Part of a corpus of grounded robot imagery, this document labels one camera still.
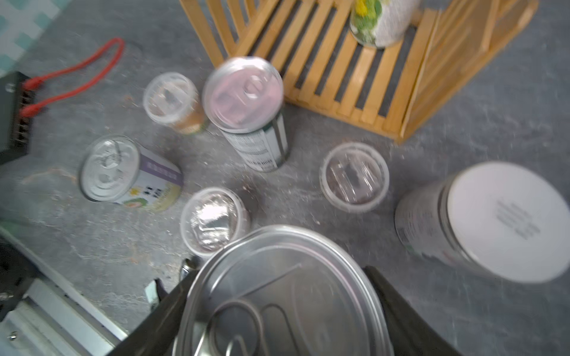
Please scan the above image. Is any small clear-lid jar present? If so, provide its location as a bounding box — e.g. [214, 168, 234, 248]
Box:
[142, 72, 208, 134]

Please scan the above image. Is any black network switch box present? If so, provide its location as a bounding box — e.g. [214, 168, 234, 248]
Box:
[0, 71, 35, 165]

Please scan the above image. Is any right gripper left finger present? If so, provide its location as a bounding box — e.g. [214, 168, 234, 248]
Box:
[108, 270, 198, 355]

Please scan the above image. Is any silver pull-tab can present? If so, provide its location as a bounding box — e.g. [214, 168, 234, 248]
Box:
[174, 225, 393, 355]

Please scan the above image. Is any small clear-lid cup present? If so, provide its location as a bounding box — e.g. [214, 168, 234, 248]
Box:
[180, 187, 250, 262]

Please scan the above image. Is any white-lid white can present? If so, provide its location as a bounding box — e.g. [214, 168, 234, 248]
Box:
[394, 161, 569, 283]

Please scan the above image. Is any red cable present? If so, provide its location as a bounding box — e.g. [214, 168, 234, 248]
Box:
[18, 37, 126, 119]

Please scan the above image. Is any purple label pull-tab can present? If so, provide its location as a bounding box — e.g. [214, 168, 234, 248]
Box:
[78, 135, 183, 212]

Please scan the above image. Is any tall green seed can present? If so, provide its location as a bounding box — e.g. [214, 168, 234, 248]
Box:
[202, 56, 289, 172]

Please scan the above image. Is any green yellow white-lid can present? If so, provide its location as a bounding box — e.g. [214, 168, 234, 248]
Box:
[350, 0, 422, 48]

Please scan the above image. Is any wooden two-tier shelf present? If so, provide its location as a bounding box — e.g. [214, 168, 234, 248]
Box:
[181, 1, 539, 142]

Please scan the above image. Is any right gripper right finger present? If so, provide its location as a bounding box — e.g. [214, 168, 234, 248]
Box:
[363, 266, 461, 356]

